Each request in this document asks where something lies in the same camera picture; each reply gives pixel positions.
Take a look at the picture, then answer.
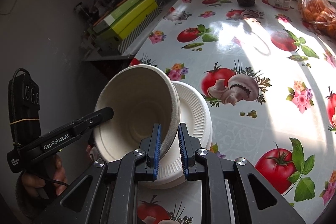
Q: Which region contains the side shelf table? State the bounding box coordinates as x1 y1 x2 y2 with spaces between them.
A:
82 48 134 62

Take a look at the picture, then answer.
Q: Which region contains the person's left hand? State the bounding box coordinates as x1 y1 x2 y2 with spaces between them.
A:
21 155 68 197

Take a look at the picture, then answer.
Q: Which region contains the green white flat box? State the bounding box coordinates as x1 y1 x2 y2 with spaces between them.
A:
93 0 141 34

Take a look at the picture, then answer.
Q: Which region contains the plastic bag of oranges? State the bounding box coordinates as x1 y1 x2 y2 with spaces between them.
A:
298 0 335 39

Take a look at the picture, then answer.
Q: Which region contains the paper bowl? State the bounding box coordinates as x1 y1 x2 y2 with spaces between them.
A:
93 64 181 162

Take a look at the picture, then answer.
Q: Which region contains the fruit pattern tablecloth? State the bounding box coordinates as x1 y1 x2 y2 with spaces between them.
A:
132 0 335 223

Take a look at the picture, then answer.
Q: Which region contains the yellow green box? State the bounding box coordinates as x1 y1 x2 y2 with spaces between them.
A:
98 0 158 42

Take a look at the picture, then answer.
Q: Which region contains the white foam plate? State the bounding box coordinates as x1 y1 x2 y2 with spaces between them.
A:
141 81 213 189

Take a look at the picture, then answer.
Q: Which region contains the striped black white box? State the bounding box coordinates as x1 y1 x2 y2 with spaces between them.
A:
117 7 162 55

